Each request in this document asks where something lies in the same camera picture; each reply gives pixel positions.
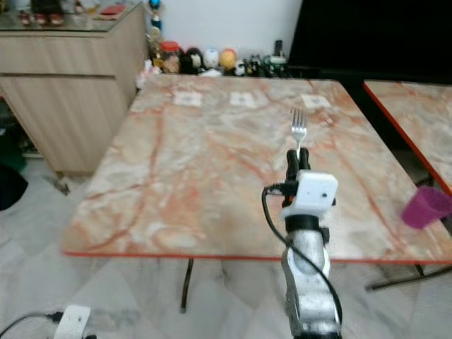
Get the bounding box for white round figurine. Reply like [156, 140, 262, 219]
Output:
[201, 47, 221, 71]

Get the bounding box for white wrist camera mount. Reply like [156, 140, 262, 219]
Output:
[52, 304, 92, 339]
[281, 169, 338, 215]

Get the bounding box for white paper label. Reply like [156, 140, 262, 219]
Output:
[229, 92, 258, 109]
[174, 92, 203, 107]
[301, 94, 332, 109]

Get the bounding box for black television screen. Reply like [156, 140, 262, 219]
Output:
[286, 0, 452, 73]

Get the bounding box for black metal table foot bar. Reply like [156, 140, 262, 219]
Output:
[366, 263, 452, 292]

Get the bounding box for yellow round figurine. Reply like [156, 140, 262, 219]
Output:
[218, 47, 238, 73]

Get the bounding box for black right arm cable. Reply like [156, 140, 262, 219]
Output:
[262, 182, 344, 324]

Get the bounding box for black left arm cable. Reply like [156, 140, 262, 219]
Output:
[0, 311, 66, 337]

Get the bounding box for red flat case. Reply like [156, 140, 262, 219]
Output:
[97, 4, 128, 20]

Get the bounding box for black round figurine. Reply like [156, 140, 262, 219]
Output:
[180, 47, 203, 76]

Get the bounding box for marble table with red edge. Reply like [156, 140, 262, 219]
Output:
[362, 79, 452, 197]

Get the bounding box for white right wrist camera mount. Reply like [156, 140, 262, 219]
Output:
[281, 169, 338, 215]

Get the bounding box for black metal table leg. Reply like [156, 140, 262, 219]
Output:
[180, 258, 196, 314]

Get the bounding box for dark bag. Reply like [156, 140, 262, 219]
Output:
[0, 130, 30, 211]

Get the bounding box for silver metal fork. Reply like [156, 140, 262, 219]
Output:
[290, 108, 309, 159]

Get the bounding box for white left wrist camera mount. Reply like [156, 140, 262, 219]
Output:
[52, 304, 92, 339]

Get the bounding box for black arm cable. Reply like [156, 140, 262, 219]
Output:
[0, 311, 66, 337]
[262, 182, 344, 324]

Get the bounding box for blue ball trophy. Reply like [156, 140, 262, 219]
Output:
[148, 0, 164, 33]

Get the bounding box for dark figure with red feet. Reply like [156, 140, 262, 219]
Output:
[23, 0, 66, 27]

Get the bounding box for purple plastic cup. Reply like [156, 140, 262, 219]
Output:
[400, 185, 452, 230]

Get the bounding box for light wooden cabinet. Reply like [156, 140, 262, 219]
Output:
[0, 4, 150, 177]

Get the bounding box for red lidded jar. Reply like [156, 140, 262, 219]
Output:
[158, 41, 182, 74]

